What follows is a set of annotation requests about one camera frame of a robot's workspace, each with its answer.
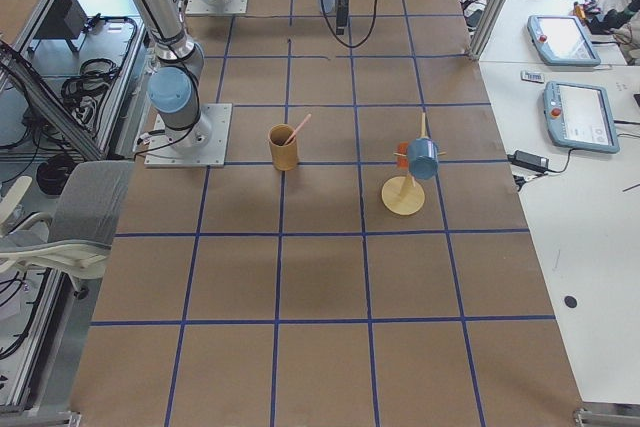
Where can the pink chopstick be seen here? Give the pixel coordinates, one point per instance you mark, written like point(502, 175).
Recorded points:
point(297, 129)

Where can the orange cup on stand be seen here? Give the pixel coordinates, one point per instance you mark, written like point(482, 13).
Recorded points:
point(401, 155)

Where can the teach pendant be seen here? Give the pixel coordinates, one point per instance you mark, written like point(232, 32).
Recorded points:
point(562, 41)
point(579, 116)

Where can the wooden cup tree stand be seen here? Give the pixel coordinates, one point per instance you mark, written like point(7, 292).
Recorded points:
point(404, 195)

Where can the aluminium frame post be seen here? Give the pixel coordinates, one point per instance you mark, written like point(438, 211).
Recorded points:
point(492, 2)

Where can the black power adapter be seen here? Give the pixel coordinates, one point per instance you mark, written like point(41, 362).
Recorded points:
point(529, 161)

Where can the far teach pendant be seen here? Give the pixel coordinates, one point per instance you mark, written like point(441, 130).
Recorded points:
point(562, 41)

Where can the blue cup on stand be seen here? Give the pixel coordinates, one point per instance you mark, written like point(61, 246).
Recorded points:
point(422, 156)

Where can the bamboo cylinder holder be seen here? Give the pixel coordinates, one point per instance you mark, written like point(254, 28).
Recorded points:
point(284, 152)

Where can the grey office chair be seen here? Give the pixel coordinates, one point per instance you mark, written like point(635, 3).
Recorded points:
point(76, 238)

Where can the near teach pendant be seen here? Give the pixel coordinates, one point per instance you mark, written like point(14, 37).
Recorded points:
point(579, 116)

